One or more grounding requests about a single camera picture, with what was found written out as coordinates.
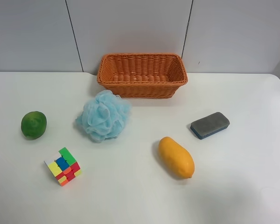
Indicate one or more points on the yellow mango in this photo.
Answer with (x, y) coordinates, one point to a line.
(176, 158)

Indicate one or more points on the grey blue board eraser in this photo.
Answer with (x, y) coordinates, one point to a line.
(209, 125)

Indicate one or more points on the blue mesh bath sponge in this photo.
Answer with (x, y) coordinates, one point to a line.
(104, 117)

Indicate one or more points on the green lemon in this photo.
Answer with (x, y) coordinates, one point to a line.
(33, 125)

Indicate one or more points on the orange woven basket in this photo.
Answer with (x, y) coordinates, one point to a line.
(142, 75)

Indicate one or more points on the colourful puzzle cube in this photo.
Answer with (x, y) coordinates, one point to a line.
(63, 166)

